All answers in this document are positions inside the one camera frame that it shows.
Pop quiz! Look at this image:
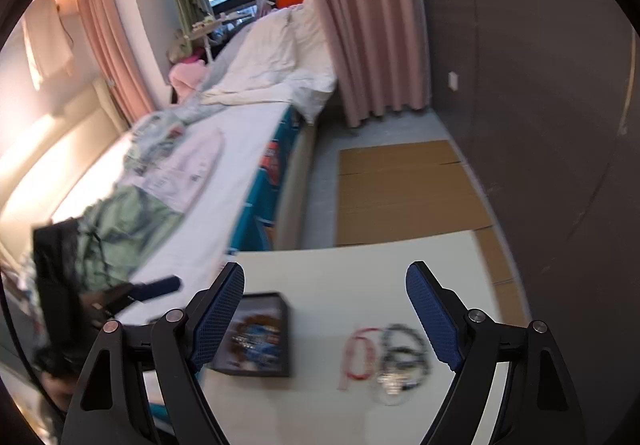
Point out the narrow pink curtain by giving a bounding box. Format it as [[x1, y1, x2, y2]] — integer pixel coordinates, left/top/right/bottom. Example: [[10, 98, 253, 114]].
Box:
[[74, 0, 156, 125]]

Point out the flat brown cardboard sheet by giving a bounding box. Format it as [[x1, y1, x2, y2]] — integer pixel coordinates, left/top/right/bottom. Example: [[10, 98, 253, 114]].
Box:
[[334, 139, 532, 326]]

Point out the black bead bracelet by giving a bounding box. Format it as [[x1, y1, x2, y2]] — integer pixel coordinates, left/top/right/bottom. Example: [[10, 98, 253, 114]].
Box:
[[381, 347, 434, 382], [376, 322, 427, 357]]

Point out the white side table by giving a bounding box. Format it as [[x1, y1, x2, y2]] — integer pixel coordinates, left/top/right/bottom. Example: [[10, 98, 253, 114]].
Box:
[[187, 12, 251, 66]]

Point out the white printed garment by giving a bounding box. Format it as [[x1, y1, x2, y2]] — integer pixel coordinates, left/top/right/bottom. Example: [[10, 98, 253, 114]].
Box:
[[134, 128, 225, 213]]

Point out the wide pink curtain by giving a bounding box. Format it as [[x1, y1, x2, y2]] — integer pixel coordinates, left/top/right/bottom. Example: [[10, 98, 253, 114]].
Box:
[[290, 0, 432, 128]]

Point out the pink plush cloth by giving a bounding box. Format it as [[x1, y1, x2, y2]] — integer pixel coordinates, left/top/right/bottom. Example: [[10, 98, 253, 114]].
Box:
[[169, 61, 210, 102]]

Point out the white duvet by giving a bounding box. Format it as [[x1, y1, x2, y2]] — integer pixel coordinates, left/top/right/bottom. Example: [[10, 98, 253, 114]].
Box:
[[201, 5, 339, 126]]

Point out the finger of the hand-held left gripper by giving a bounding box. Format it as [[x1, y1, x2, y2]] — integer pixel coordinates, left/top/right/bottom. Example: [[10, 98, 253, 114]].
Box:
[[117, 275, 183, 308]]

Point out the white hanging garment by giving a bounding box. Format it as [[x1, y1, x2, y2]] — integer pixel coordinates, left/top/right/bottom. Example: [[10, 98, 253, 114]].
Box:
[[22, 0, 75, 91]]

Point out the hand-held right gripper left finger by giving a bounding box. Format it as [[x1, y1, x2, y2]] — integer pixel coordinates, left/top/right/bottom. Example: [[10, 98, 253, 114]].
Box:
[[60, 261, 247, 445]]

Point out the light blue patterned garment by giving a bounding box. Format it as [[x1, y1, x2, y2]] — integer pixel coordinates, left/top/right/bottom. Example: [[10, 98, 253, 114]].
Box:
[[120, 98, 226, 186]]

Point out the beige padded headboard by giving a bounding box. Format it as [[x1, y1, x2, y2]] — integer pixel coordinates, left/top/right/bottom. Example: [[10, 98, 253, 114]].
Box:
[[0, 80, 132, 226]]

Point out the bed with white sheet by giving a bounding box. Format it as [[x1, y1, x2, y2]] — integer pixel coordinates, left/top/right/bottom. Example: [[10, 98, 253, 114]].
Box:
[[0, 5, 341, 406]]

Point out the teal printed bed skirt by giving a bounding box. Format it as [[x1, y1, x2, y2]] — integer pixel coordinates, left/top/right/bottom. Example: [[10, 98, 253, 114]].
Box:
[[227, 108, 303, 256]]

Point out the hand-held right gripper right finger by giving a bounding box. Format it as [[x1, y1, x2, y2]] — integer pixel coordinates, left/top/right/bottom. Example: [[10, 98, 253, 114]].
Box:
[[405, 261, 586, 445]]

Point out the black jewelry box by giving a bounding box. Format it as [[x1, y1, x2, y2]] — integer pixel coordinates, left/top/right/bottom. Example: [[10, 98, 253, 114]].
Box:
[[209, 292, 294, 379]]

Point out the red string bracelet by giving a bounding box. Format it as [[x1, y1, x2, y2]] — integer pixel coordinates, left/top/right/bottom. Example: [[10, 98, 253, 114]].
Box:
[[339, 323, 382, 392]]

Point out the clear crystal bracelet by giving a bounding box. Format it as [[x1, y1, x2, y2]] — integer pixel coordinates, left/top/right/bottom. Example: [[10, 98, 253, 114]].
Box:
[[371, 371, 417, 407]]

